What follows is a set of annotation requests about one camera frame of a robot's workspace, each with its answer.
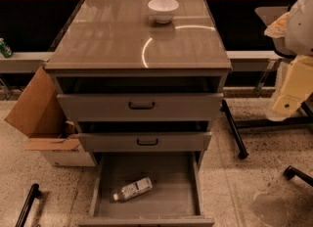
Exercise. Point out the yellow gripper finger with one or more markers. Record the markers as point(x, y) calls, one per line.
point(296, 88)

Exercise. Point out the clear plastic bottle white cap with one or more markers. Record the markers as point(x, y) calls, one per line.
point(133, 190)

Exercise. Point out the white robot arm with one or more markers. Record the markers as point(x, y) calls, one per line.
point(296, 28)

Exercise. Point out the grey drawer cabinet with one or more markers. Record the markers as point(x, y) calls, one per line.
point(115, 46)

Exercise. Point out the bottom grey drawer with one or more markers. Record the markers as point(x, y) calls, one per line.
point(174, 201)

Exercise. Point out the grey drawer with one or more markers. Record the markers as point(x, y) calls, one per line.
point(174, 201)
point(144, 136)
point(141, 106)

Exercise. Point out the middle grey drawer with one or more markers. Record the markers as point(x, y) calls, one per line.
point(144, 136)

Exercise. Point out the top grey drawer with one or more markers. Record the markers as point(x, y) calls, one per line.
point(141, 106)

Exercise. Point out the green bottle on ledge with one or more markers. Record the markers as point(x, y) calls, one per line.
point(5, 49)

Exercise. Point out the black table stand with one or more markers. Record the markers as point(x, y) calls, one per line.
point(257, 123)

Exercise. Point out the black chair leg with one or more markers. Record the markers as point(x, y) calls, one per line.
point(291, 171)

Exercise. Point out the white ceramic bowl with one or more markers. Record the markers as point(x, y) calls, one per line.
point(163, 11)

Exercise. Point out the open cardboard box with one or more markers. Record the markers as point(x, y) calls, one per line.
point(38, 115)

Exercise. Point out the black bar on floor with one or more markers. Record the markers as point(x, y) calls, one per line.
point(33, 194)

